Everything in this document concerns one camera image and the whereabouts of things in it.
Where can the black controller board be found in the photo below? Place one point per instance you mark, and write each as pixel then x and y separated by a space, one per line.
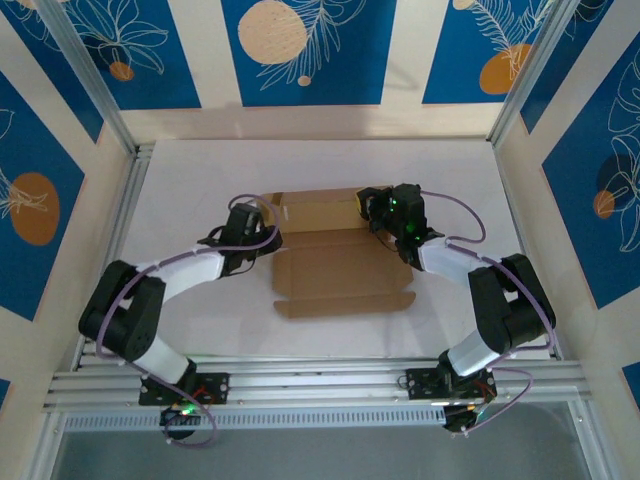
pixel 457 420
pixel 175 417

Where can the blue floral wall panel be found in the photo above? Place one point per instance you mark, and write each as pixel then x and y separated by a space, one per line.
pixel 150 50
pixel 460 40
pixel 30 150
pixel 565 65
pixel 330 75
pixel 575 200
pixel 45 65

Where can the left black controller board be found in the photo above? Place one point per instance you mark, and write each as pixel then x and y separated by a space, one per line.
pixel 175 417

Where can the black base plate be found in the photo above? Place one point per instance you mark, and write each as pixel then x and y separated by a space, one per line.
pixel 219 387
pixel 420 385

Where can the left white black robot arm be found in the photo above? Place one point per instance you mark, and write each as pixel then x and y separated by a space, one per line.
pixel 190 272

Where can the brown cardboard box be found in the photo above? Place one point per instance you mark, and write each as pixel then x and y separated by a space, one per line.
pixel 340 270

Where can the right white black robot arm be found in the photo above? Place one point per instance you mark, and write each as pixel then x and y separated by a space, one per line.
pixel 500 310

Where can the aluminium corner post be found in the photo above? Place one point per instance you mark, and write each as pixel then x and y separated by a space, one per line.
pixel 85 65
pixel 540 60

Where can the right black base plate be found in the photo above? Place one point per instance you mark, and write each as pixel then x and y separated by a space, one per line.
pixel 420 385

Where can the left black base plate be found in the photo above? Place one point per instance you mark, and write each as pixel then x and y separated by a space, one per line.
pixel 219 387

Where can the aluminium frame rail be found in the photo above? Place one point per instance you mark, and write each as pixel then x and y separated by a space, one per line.
pixel 310 385

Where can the right black controller board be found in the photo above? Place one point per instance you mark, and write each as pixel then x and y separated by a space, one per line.
pixel 457 420

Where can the aluminium side rail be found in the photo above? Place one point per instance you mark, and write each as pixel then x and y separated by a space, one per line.
pixel 125 215
pixel 513 210

